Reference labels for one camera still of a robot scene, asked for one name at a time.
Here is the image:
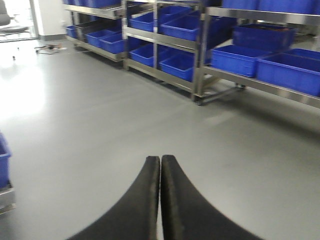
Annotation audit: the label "blue bin left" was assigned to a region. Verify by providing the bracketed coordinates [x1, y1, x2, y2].
[0, 133, 11, 189]

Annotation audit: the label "steel shelving rack row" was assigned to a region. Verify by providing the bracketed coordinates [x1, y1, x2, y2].
[63, 0, 320, 108]

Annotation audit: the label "blue bin lower shelf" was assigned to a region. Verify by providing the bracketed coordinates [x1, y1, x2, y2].
[210, 45, 271, 78]

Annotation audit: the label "blue bin near right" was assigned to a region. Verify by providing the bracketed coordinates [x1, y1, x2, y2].
[256, 48, 320, 97]

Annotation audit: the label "gray office chair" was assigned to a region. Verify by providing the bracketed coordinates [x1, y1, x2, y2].
[0, 0, 31, 38]

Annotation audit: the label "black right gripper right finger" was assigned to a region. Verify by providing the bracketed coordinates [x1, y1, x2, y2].
[160, 155, 259, 240]

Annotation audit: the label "blue bin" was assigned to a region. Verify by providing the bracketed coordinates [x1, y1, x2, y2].
[256, 48, 320, 97]
[0, 133, 11, 189]

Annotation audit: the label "cables on floor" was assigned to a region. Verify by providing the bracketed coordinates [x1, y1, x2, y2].
[34, 42, 66, 54]

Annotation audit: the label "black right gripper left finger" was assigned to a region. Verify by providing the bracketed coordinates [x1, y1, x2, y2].
[70, 156, 160, 240]

